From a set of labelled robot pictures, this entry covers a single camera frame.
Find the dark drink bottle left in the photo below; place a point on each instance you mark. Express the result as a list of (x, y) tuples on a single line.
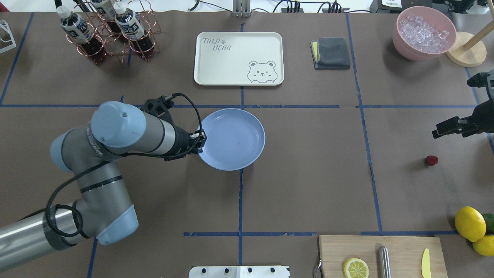
[(81, 34)]

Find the wooden cutting board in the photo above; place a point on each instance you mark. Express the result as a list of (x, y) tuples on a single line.
[(405, 254)]

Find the cream bear tray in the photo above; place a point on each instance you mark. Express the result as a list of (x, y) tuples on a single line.
[(239, 59)]

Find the wooden cup stand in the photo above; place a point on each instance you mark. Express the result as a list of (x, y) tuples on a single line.
[(468, 49)]

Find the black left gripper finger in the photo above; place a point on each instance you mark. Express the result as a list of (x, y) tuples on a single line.
[(199, 141)]

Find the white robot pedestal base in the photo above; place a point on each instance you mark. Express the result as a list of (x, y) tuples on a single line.
[(260, 271)]

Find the pink bowl of ice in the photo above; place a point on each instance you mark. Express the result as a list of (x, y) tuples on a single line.
[(423, 33)]

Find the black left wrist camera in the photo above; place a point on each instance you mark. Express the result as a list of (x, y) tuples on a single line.
[(159, 107)]

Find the round yellow lemon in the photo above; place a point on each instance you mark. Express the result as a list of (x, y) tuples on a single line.
[(470, 224)]

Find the blue plate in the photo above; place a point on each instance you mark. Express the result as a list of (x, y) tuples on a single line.
[(235, 139)]

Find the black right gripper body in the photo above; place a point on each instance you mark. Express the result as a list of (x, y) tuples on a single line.
[(482, 114)]

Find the oval yellow lemon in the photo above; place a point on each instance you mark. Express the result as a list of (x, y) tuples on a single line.
[(484, 246)]

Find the dark drink bottle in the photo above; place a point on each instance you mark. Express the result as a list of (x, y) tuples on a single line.
[(81, 34), (106, 11), (130, 25)]

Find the copper wire bottle rack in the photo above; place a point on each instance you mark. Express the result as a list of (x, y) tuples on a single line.
[(115, 47)]

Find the green lime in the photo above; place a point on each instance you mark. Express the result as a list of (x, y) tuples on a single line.
[(489, 221)]

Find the half lemon slice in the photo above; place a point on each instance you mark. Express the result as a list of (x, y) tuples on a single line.
[(355, 268)]

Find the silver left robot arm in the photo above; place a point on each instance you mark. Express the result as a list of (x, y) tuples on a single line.
[(95, 202)]

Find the red strawberry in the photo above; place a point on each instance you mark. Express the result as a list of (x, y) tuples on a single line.
[(431, 160)]

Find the dark drink bottle right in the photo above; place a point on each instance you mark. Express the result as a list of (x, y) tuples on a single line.
[(130, 25)]

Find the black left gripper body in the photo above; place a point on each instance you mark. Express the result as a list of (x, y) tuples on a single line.
[(180, 141)]

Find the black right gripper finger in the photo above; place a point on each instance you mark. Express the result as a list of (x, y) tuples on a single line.
[(450, 126)]

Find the yellow plastic knife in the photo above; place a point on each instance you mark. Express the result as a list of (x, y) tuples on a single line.
[(425, 264)]

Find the dark drink bottle front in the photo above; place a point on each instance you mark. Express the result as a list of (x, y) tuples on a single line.
[(106, 11)]

